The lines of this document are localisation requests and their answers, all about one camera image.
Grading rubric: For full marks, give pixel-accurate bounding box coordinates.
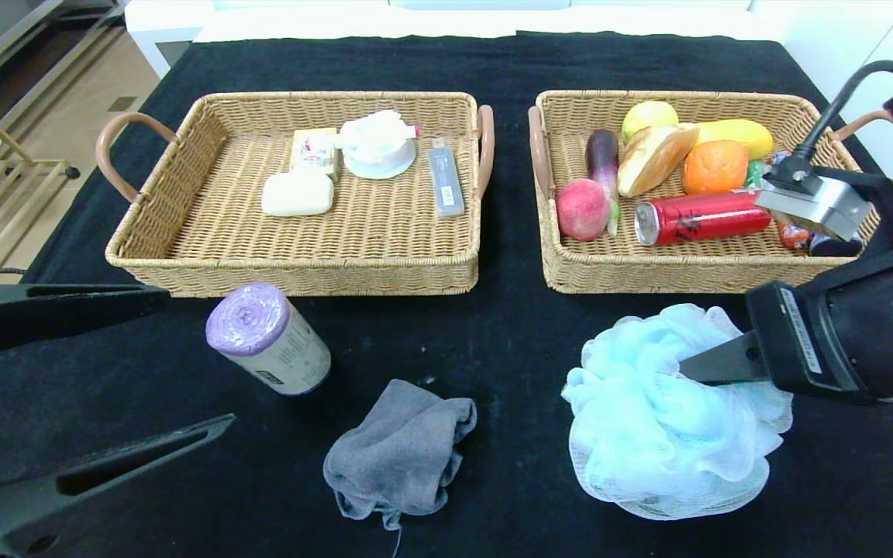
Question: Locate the purple eggplant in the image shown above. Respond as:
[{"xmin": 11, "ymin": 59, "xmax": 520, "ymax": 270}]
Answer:
[{"xmin": 586, "ymin": 129, "xmax": 622, "ymax": 237}]

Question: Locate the yellow oblong mango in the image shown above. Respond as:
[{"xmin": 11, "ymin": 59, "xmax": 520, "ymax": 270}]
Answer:
[{"xmin": 691, "ymin": 119, "xmax": 774, "ymax": 161}]

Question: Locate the wicker basket holding food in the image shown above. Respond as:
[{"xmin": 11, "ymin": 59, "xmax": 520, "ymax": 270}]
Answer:
[{"xmin": 528, "ymin": 90, "xmax": 893, "ymax": 295}]

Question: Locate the white soap bar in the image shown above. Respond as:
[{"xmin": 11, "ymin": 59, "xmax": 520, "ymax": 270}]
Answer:
[{"xmin": 260, "ymin": 172, "xmax": 336, "ymax": 218}]

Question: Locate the grey cloth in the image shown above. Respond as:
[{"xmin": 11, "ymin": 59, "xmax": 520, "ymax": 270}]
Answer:
[{"xmin": 323, "ymin": 379, "xmax": 478, "ymax": 532}]

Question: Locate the white round bowl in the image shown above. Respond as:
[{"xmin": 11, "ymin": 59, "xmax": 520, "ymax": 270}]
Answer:
[{"xmin": 336, "ymin": 110, "xmax": 422, "ymax": 181}]

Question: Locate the orange fruit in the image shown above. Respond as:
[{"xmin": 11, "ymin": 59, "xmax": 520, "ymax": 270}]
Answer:
[{"xmin": 682, "ymin": 139, "xmax": 750, "ymax": 196}]

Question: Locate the red soda can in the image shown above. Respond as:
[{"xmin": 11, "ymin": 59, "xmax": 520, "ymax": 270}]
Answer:
[{"xmin": 634, "ymin": 190, "xmax": 773, "ymax": 247}]

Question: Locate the purple trash bag roll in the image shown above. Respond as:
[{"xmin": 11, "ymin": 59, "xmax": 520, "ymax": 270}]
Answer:
[{"xmin": 206, "ymin": 283, "xmax": 333, "ymax": 397}]

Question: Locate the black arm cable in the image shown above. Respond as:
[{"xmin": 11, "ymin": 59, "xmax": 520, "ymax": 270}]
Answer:
[{"xmin": 791, "ymin": 60, "xmax": 893, "ymax": 184}]

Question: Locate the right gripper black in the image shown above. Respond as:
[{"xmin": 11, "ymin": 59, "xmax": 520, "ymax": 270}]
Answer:
[{"xmin": 678, "ymin": 253, "xmax": 893, "ymax": 405}]

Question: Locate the wicker basket holding toiletries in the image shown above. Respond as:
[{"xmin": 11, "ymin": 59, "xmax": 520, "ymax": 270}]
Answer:
[{"xmin": 96, "ymin": 92, "xmax": 496, "ymax": 298}]

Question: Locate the dark blue jar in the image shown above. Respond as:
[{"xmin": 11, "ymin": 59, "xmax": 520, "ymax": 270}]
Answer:
[{"xmin": 808, "ymin": 231, "xmax": 864, "ymax": 257}]

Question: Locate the orange sausage snack tube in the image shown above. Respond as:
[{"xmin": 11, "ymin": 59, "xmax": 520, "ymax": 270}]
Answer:
[{"xmin": 768, "ymin": 150, "xmax": 812, "ymax": 250}]

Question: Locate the black table cloth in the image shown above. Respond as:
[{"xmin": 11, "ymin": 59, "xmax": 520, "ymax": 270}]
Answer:
[{"xmin": 0, "ymin": 33, "xmax": 893, "ymax": 558}]

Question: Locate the pink peach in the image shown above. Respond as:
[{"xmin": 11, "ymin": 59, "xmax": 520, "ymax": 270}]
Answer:
[{"xmin": 556, "ymin": 178, "xmax": 612, "ymax": 242}]

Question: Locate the yellow lemon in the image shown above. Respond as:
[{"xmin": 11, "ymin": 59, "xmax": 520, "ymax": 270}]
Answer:
[{"xmin": 622, "ymin": 101, "xmax": 680, "ymax": 145}]

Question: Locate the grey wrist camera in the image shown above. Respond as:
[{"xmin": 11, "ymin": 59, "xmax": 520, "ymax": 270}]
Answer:
[{"xmin": 754, "ymin": 172, "xmax": 874, "ymax": 242}]

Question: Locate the small pale printed box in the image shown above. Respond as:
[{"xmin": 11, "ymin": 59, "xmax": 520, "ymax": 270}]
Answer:
[{"xmin": 291, "ymin": 129, "xmax": 341, "ymax": 184}]

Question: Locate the croissant bread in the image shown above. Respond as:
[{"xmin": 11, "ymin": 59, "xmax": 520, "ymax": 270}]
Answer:
[{"xmin": 617, "ymin": 124, "xmax": 702, "ymax": 198}]

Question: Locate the grey rectangular stick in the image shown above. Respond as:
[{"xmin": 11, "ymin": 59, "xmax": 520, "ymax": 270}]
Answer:
[{"xmin": 428, "ymin": 138, "xmax": 467, "ymax": 219}]

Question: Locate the light blue bath sponge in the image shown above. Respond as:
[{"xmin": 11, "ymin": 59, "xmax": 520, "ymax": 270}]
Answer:
[{"xmin": 561, "ymin": 303, "xmax": 795, "ymax": 521}]

